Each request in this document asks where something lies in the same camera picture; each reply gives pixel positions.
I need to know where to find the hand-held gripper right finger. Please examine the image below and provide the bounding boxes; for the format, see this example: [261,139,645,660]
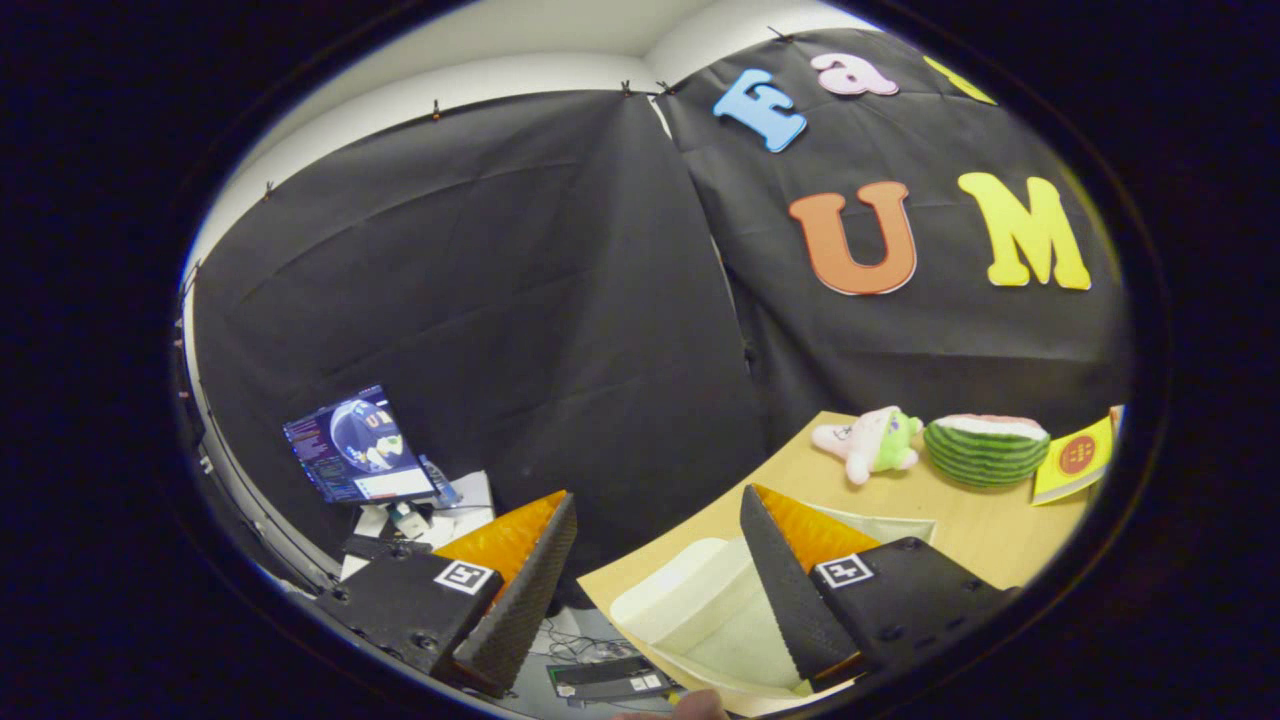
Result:
[740,484,1019,693]

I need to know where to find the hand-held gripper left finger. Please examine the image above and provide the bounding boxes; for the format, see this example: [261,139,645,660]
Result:
[318,490,579,699]

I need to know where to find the cream fabric storage box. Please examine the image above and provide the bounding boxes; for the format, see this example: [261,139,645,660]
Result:
[608,505,939,701]

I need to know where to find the open laptop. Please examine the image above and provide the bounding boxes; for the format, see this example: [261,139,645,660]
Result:
[282,384,443,505]

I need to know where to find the white paper sheets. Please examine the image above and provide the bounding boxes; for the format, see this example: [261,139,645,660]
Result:
[340,470,497,583]

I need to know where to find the black labelled device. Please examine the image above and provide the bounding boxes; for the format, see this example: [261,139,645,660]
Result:
[547,654,678,707]

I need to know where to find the clear water bottle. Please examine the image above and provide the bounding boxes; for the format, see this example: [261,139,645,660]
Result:
[418,454,463,508]

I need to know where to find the pink and green plush toy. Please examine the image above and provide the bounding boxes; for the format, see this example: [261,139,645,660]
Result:
[811,405,924,487]

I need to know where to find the watermelon slice plush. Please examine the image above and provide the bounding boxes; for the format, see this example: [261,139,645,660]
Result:
[922,413,1052,490]

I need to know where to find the black backdrop cloth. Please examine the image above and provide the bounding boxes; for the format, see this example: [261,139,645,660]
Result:
[180,28,1133,606]

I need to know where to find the yellow book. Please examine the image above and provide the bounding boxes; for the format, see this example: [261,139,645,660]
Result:
[1031,415,1117,507]

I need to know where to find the thin black cables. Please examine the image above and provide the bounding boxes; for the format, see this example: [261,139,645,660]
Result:
[543,615,626,666]

